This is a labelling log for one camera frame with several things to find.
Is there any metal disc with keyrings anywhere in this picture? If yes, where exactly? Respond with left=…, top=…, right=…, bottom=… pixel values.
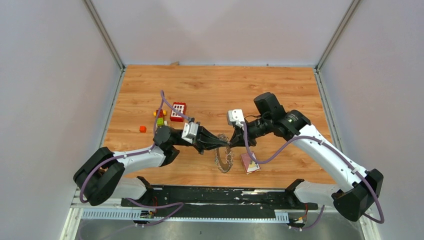
left=214, top=146, right=235, bottom=174

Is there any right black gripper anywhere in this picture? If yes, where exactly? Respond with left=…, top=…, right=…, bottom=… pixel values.
left=229, top=115, right=272, bottom=148

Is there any white slotted cable duct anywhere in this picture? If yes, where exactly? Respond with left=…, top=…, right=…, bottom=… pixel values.
left=80, top=208, right=289, bottom=224

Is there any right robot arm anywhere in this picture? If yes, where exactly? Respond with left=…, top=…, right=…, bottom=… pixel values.
left=227, top=92, right=385, bottom=224

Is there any red window brick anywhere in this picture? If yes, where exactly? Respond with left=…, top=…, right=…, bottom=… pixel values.
left=169, top=102, right=187, bottom=123

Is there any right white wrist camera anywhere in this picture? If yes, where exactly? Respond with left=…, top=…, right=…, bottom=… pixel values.
left=226, top=109, right=247, bottom=132

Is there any small orange cube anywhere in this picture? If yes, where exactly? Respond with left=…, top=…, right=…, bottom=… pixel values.
left=139, top=125, right=147, bottom=133

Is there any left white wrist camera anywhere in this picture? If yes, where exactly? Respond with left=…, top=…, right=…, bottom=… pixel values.
left=181, top=122, right=199, bottom=144

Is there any purple cable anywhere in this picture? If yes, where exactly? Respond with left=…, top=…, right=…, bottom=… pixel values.
left=242, top=121, right=385, bottom=231
left=79, top=90, right=195, bottom=204

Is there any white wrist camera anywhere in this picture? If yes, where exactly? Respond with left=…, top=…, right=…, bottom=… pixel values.
left=226, top=109, right=247, bottom=132
left=181, top=122, right=199, bottom=144

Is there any toy brick car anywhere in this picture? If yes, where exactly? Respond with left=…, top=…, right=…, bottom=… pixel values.
left=153, top=109, right=167, bottom=127

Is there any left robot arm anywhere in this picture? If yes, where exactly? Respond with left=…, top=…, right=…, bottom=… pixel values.
left=73, top=126, right=229, bottom=207

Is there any playing card box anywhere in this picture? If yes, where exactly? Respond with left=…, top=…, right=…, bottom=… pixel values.
left=240, top=153, right=261, bottom=175

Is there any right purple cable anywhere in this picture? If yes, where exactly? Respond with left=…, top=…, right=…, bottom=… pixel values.
left=242, top=121, right=385, bottom=231

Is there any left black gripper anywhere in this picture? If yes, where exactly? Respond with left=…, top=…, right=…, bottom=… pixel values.
left=174, top=122, right=230, bottom=156

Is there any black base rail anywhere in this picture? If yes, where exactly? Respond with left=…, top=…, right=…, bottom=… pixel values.
left=141, top=185, right=319, bottom=218

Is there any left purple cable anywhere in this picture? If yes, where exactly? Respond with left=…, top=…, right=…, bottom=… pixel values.
left=79, top=90, right=195, bottom=204

